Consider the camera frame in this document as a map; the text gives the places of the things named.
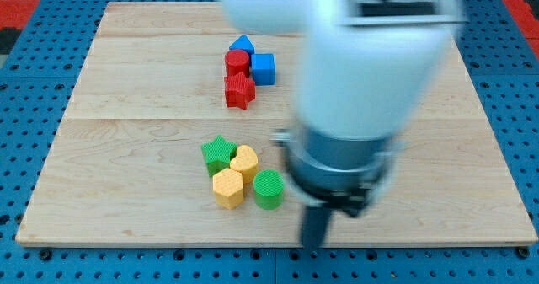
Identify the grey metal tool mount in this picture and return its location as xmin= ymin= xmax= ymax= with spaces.
xmin=272 ymin=122 xmax=399 ymax=217

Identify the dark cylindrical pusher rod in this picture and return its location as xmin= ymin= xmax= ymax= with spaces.
xmin=300 ymin=206 xmax=332 ymax=249

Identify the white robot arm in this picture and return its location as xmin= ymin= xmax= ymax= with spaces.
xmin=218 ymin=0 xmax=466 ymax=249

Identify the yellow heart block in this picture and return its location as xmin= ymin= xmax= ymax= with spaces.
xmin=230 ymin=145 xmax=259 ymax=184

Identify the green cylinder block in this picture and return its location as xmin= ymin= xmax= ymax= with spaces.
xmin=253 ymin=169 xmax=285 ymax=210

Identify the yellow hexagon block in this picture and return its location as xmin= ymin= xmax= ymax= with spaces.
xmin=212 ymin=168 xmax=244 ymax=210

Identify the green star block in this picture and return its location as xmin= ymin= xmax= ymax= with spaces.
xmin=200 ymin=135 xmax=237 ymax=177

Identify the red star block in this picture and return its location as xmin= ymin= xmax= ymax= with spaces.
xmin=223 ymin=72 xmax=256 ymax=110

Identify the blue cube block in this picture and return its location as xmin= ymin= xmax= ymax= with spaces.
xmin=251 ymin=53 xmax=275 ymax=86

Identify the red cylinder block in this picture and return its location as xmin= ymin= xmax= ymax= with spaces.
xmin=224 ymin=49 xmax=250 ymax=77

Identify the blue triangle block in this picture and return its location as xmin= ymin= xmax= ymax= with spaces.
xmin=229 ymin=34 xmax=255 ymax=55

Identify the wooden board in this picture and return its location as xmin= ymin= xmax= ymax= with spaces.
xmin=16 ymin=3 xmax=537 ymax=248

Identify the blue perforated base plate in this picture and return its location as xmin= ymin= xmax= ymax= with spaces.
xmin=1 ymin=0 xmax=538 ymax=283

